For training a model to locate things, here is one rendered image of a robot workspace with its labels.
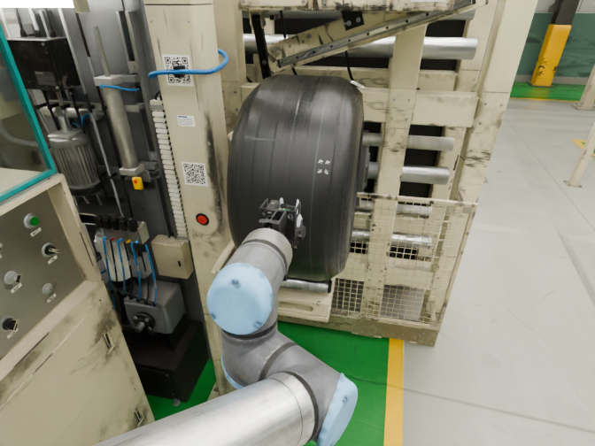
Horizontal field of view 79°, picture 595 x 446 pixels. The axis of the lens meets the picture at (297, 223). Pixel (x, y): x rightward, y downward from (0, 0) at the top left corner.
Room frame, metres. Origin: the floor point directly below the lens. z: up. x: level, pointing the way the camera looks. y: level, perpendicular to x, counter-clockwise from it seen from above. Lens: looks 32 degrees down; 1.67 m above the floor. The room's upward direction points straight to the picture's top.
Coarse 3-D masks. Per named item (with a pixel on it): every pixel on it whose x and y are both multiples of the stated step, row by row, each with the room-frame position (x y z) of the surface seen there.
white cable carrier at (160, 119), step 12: (156, 120) 1.03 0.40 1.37; (168, 132) 1.05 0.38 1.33; (168, 144) 1.03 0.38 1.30; (168, 156) 1.02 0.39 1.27; (168, 168) 1.02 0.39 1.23; (168, 180) 1.03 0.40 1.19; (180, 192) 1.04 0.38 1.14; (180, 204) 1.02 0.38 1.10; (180, 216) 1.02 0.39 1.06; (180, 228) 1.02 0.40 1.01; (180, 240) 1.03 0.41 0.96
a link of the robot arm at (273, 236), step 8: (256, 232) 0.51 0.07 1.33; (264, 232) 0.50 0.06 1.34; (272, 232) 0.51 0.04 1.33; (248, 240) 0.48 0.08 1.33; (272, 240) 0.48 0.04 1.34; (280, 240) 0.49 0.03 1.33; (280, 248) 0.47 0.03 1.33; (288, 248) 0.49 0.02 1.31; (288, 256) 0.48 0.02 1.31; (288, 264) 0.47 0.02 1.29
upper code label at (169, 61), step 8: (168, 56) 1.00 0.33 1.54; (176, 56) 1.00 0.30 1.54; (184, 56) 0.99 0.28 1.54; (168, 64) 1.00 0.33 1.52; (176, 64) 1.00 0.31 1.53; (184, 64) 0.99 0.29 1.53; (168, 80) 1.00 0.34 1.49; (176, 80) 1.00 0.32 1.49; (184, 80) 0.99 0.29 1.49; (192, 80) 0.99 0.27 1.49
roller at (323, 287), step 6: (282, 282) 0.86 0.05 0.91; (288, 282) 0.86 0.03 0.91; (294, 282) 0.86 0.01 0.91; (300, 282) 0.86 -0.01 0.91; (306, 282) 0.85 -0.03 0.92; (312, 282) 0.85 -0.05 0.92; (318, 282) 0.85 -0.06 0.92; (324, 282) 0.85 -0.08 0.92; (330, 282) 0.85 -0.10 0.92; (300, 288) 0.85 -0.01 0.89; (306, 288) 0.85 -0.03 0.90; (312, 288) 0.84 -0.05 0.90; (318, 288) 0.84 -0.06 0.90; (324, 288) 0.84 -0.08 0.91; (330, 288) 0.84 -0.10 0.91
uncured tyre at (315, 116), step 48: (288, 96) 0.90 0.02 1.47; (336, 96) 0.89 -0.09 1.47; (240, 144) 0.82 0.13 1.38; (288, 144) 0.79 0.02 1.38; (336, 144) 0.78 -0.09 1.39; (240, 192) 0.76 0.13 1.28; (288, 192) 0.74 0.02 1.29; (336, 192) 0.73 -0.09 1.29; (240, 240) 0.76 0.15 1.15; (336, 240) 0.72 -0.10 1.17
